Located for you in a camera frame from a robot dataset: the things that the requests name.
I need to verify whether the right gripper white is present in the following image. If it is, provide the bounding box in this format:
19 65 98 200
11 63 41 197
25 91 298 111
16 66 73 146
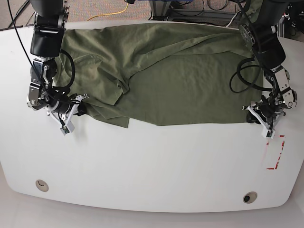
46 94 89 130

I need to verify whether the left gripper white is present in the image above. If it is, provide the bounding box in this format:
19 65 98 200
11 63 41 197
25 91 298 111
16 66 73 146
242 102 285 130

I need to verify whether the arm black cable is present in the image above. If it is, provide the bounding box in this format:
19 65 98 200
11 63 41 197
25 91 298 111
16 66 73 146
56 49 76 95
229 0 271 94

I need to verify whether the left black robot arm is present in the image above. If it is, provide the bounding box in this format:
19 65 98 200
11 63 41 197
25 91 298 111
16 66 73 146
237 0 297 138

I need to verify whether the right table cable grommet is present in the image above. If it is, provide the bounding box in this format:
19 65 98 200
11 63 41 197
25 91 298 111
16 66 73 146
243 191 257 204

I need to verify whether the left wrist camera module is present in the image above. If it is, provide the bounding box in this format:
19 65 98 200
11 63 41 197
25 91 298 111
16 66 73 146
261 128 276 139

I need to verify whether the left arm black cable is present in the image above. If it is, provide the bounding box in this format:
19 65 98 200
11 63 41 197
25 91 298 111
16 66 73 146
229 0 271 94

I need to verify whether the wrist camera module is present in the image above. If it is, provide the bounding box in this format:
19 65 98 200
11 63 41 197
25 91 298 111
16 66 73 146
261 128 276 139
60 122 75 135

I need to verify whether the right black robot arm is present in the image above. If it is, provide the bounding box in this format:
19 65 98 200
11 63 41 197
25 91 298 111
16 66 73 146
27 0 88 134

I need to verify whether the metal frame rack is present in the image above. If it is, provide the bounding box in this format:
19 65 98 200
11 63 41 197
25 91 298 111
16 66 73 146
148 0 241 27

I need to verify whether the left table cable grommet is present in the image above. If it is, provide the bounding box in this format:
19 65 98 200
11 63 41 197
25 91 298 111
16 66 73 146
35 180 49 192

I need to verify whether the olive green t-shirt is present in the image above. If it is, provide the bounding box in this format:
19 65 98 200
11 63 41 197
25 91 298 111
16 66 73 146
54 23 262 128

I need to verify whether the red tape rectangle marking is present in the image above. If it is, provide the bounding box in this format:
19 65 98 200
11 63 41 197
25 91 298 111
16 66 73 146
262 134 286 170

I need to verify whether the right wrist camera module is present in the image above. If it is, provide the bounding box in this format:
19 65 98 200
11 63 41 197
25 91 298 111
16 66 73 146
60 122 75 135

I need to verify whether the yellow cable on floor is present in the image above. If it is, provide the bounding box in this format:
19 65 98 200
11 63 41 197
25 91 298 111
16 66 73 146
87 3 130 21

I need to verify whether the table cable grommet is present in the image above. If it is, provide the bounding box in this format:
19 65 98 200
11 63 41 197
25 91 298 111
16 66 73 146
243 191 257 204
35 180 49 192

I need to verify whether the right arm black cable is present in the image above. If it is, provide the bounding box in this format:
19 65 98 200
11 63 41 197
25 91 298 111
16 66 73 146
56 49 76 95

